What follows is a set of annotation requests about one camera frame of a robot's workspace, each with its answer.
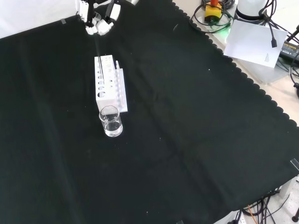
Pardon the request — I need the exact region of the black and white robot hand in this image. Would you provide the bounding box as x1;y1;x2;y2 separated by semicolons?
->
76;0;122;36

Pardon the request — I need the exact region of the clear glass rod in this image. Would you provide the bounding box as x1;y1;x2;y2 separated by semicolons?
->
94;34;105;79

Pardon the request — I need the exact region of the white test tube rack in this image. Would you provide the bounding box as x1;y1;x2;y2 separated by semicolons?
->
94;54;129;113

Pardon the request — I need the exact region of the glass beaker with water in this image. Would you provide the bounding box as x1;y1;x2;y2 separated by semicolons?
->
99;105;124;138

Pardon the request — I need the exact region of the yellow stop button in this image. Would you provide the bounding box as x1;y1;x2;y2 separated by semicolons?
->
204;0;223;24

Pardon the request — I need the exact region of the black bench cloth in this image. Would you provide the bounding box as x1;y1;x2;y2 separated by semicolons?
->
0;0;299;224

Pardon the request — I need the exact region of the pale board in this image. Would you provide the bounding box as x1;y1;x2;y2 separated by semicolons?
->
223;19;288;69

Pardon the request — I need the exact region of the black power adapter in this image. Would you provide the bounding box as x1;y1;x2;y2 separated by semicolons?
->
278;40;299;62

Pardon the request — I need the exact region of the black tripod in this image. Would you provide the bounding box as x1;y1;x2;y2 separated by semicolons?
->
286;22;299;98

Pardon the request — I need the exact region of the white power strip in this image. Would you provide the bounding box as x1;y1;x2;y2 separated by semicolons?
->
230;209;247;224

